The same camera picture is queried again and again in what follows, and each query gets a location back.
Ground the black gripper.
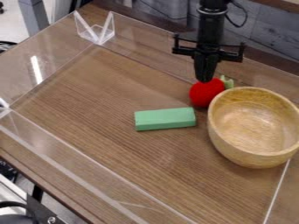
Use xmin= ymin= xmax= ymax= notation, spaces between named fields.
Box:
xmin=172 ymin=33 xmax=247 ymax=82

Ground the red plush fruit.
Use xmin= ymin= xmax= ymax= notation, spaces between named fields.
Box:
xmin=189 ymin=75 xmax=235 ymax=108

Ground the wooden bowl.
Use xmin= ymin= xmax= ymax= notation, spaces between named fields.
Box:
xmin=207 ymin=87 xmax=299 ymax=169

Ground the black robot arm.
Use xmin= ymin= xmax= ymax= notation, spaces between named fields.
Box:
xmin=172 ymin=0 xmax=248 ymax=83

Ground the green rectangular block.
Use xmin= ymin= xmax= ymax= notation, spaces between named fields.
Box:
xmin=134 ymin=107 xmax=196 ymax=131

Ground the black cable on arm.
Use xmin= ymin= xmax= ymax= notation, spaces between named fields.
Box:
xmin=224 ymin=0 xmax=249 ymax=29

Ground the clear acrylic tray wall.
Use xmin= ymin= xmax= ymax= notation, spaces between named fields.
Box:
xmin=0 ymin=8 xmax=299 ymax=224

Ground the grey table leg post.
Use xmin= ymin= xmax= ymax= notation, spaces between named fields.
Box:
xmin=17 ymin=0 xmax=49 ymax=36

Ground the black clamp bracket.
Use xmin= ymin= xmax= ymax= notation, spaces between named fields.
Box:
xmin=0 ymin=194 xmax=68 ymax=224

